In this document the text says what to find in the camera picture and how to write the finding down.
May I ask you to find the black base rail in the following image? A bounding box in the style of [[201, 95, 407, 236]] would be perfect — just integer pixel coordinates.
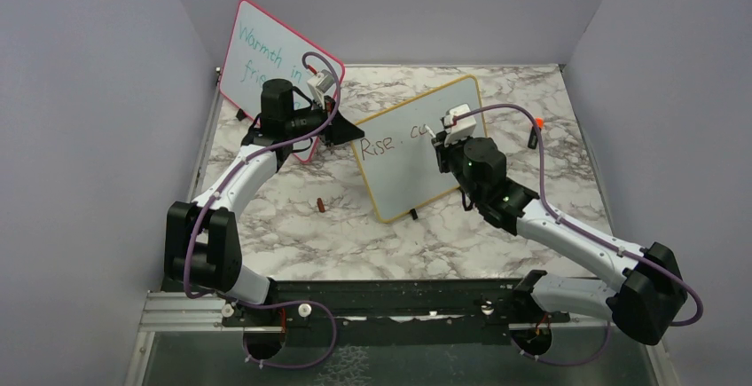
[[214, 279, 569, 347]]

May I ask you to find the orange capped black marker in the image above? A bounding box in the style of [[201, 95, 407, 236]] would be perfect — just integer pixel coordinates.
[[527, 117, 544, 149]]

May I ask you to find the purple cable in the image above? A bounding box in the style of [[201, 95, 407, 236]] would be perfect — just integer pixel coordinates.
[[182, 51, 343, 372], [449, 103, 704, 366]]

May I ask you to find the yellow framed whiteboard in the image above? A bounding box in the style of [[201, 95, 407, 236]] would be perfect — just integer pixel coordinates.
[[351, 75, 482, 223]]

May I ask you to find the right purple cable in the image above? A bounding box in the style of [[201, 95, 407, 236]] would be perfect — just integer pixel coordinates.
[[449, 103, 704, 366]]

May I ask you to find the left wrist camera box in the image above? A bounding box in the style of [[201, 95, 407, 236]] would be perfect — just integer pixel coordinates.
[[306, 70, 335, 109]]

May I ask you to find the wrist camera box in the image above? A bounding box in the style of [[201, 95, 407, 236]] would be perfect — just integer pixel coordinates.
[[306, 70, 335, 109], [441, 104, 477, 146]]

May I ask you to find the pink framed whiteboard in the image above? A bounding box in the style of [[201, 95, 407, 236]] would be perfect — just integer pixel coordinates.
[[218, 0, 346, 165]]

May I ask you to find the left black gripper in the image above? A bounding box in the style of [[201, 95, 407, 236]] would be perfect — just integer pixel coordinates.
[[286, 96, 364, 147]]

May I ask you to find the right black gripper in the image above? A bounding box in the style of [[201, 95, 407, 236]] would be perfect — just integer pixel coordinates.
[[433, 128, 482, 202]]

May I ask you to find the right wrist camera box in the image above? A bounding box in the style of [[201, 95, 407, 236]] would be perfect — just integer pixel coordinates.
[[441, 104, 477, 146]]

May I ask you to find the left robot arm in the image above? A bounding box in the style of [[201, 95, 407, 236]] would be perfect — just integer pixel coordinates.
[[164, 71, 364, 325]]

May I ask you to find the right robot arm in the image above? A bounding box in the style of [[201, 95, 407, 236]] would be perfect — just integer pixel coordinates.
[[431, 132, 688, 345]]

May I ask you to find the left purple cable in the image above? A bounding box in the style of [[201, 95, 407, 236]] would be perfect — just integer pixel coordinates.
[[182, 51, 343, 372]]

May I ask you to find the white whiteboard marker pen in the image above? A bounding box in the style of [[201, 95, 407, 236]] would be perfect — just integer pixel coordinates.
[[424, 125, 436, 138]]

